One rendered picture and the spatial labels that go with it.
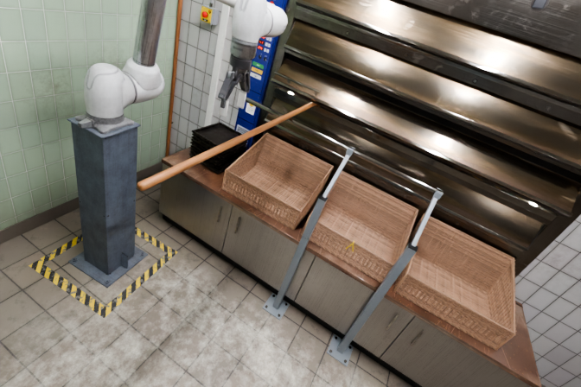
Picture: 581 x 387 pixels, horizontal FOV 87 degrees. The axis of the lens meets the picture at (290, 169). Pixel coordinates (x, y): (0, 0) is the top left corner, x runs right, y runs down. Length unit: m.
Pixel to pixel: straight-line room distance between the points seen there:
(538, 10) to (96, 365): 2.67
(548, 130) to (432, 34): 0.75
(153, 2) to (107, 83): 0.40
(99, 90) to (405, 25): 1.53
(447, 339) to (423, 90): 1.32
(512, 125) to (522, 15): 0.52
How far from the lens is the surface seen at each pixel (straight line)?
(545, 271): 2.36
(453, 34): 1.89
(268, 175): 2.26
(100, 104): 1.63
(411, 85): 1.90
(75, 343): 2.10
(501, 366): 2.05
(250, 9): 1.09
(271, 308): 2.22
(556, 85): 1.94
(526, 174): 2.04
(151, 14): 1.61
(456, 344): 1.99
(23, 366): 2.10
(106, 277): 2.28
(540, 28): 1.91
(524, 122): 1.97
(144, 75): 1.69
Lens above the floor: 1.82
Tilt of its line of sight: 31 degrees down
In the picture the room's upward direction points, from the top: 19 degrees clockwise
